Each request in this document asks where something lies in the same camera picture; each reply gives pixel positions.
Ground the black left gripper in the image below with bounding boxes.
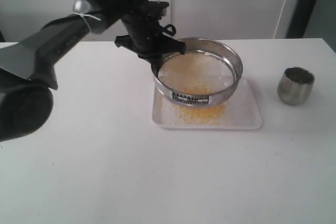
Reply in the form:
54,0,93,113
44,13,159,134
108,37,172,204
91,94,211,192
114,15,186,79

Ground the yellow and white grain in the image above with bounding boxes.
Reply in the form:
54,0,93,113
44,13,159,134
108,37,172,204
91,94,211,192
158,53,234,94

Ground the round steel mesh sieve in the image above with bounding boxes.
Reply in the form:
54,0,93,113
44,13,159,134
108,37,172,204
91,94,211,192
152,37,243,107

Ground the stainless steel cup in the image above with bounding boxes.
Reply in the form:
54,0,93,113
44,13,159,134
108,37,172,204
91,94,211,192
277,67,315,106

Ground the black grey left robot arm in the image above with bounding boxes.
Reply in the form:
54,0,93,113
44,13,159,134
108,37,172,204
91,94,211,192
1,0,186,141

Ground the yellow breadcrumbs pile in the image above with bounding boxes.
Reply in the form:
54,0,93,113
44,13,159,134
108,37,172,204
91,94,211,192
157,100,228,126

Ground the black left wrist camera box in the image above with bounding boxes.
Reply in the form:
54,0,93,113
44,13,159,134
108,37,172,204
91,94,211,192
143,1,169,20

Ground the dark vertical post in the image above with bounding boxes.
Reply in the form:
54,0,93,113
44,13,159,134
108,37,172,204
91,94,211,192
286,0,317,39

